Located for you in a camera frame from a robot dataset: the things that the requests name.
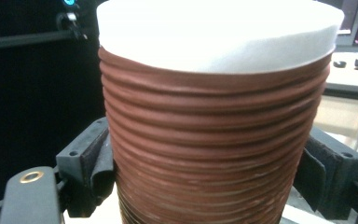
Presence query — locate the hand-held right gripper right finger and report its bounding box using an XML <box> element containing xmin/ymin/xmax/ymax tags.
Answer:
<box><xmin>293</xmin><ymin>125</ymin><xmax>358</xmax><ymax>224</ymax></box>

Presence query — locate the light desk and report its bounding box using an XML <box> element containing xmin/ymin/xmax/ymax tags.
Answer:
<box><xmin>323</xmin><ymin>50</ymin><xmax>358</xmax><ymax>102</ymax></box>

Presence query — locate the stack of brown paper cups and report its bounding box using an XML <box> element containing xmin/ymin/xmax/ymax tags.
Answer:
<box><xmin>117</xmin><ymin>181</ymin><xmax>295</xmax><ymax>224</ymax></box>

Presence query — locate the black horizontal bar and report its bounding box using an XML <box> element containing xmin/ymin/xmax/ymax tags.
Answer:
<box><xmin>0</xmin><ymin>29</ymin><xmax>87</xmax><ymax>52</ymax></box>

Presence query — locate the black clamp with cyan light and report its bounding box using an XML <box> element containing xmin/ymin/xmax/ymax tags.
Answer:
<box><xmin>55</xmin><ymin>0</ymin><xmax>89</xmax><ymax>41</ymax></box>

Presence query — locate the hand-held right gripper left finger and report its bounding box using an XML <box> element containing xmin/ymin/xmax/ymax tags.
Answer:
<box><xmin>55</xmin><ymin>117</ymin><xmax>117</xmax><ymax>219</ymax></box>

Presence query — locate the brown ribbed paper cup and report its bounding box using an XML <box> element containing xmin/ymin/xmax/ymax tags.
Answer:
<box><xmin>96</xmin><ymin>0</ymin><xmax>345</xmax><ymax>188</ymax></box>

